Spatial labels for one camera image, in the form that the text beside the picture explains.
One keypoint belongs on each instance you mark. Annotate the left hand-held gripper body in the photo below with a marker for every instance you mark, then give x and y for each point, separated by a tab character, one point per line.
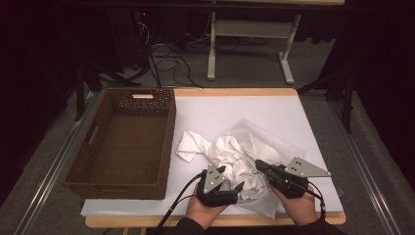
213	187

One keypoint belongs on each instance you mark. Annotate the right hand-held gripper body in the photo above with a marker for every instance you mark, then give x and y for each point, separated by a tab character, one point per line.
293	179

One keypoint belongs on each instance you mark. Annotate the white shirt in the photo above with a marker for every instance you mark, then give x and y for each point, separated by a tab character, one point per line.
228	153

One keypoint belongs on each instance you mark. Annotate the brown woven basket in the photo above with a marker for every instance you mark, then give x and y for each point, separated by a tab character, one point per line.
130	147

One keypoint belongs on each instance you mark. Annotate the person's left hand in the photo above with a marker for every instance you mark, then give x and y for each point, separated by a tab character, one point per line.
202	212

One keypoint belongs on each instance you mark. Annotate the person's right hand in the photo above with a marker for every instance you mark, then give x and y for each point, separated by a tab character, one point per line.
298	209

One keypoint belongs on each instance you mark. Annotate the white table mat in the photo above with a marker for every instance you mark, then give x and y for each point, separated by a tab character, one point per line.
202	111

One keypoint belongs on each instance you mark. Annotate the black stand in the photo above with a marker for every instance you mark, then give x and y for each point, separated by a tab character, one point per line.
94	76
347	98

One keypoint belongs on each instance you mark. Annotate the dark computer tower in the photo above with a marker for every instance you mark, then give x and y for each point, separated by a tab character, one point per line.
130	39

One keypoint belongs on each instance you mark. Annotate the metal floor rail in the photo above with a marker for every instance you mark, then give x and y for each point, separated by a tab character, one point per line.
52	173
365	169

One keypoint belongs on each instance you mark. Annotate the white desk frame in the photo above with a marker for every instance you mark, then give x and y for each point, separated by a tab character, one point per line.
251	28

